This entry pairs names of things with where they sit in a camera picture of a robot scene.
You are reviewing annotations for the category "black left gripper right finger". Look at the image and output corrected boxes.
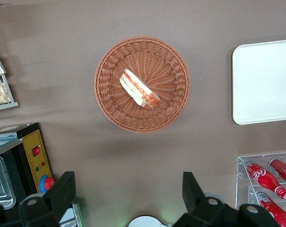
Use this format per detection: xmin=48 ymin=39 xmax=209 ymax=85
xmin=173 ymin=171 xmax=239 ymax=227

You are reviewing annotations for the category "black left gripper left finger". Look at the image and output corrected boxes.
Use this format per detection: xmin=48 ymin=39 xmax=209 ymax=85
xmin=17 ymin=171 xmax=77 ymax=227

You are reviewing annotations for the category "triangle sandwich with tomato lettuce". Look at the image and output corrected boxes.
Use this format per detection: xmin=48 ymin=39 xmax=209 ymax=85
xmin=119 ymin=68 xmax=161 ymax=110

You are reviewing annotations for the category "beige plastic tray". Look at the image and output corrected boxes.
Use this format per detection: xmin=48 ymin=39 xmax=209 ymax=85
xmin=232 ymin=39 xmax=286 ymax=125

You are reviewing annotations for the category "round brown wicker basket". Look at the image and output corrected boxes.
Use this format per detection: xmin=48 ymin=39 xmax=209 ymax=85
xmin=94 ymin=35 xmax=191 ymax=133

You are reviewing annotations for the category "red emergency stop button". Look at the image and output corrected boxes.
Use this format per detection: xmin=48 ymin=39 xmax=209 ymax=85
xmin=39 ymin=175 xmax=55 ymax=192

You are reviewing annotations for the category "black food warmer yellow panel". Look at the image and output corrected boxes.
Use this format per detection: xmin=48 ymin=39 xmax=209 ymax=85
xmin=0 ymin=122 xmax=83 ymax=227

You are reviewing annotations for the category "clear acrylic bottle rack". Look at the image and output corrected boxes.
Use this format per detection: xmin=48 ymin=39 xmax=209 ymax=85
xmin=235 ymin=151 xmax=286 ymax=227

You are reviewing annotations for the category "red cola bottle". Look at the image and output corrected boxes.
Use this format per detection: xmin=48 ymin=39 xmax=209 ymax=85
xmin=267 ymin=158 xmax=286 ymax=186
xmin=254 ymin=191 xmax=286 ymax=227
xmin=243 ymin=161 xmax=286 ymax=200

